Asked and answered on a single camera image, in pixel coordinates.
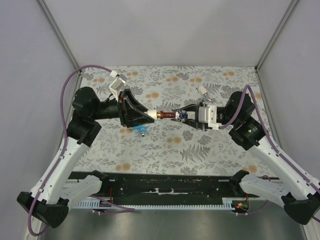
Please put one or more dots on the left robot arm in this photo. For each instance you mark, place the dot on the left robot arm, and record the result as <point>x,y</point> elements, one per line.
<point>48,201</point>

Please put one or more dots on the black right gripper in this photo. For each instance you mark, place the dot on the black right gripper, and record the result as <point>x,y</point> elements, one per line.
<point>195,123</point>

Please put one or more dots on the floral patterned table mat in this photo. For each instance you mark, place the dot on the floral patterned table mat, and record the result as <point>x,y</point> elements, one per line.
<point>169,147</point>

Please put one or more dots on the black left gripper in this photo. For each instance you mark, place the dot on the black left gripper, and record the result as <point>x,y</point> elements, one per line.
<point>129,117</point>

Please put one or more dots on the white pipe elbow fitting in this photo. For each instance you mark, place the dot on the white pipe elbow fitting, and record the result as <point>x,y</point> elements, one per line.
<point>152,113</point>

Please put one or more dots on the white cable duct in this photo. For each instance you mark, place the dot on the white cable duct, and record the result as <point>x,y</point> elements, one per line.
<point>92,203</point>

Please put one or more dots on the brown faucet chrome knob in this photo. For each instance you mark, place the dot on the brown faucet chrome knob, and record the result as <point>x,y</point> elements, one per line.
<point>172,115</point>

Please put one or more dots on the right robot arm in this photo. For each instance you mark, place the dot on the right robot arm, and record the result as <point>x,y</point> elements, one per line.
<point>298,193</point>

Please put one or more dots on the chrome faucet white handle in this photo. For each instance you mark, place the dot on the chrome faucet white handle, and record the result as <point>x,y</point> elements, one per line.
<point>204,94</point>

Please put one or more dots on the blue plastic faucet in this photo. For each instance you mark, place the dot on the blue plastic faucet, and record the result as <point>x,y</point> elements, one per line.
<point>141,129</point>

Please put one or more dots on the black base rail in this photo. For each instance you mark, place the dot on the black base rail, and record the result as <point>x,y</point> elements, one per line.
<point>167,190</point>

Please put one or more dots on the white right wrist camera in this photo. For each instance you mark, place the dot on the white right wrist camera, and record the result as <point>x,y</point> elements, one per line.
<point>208,115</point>

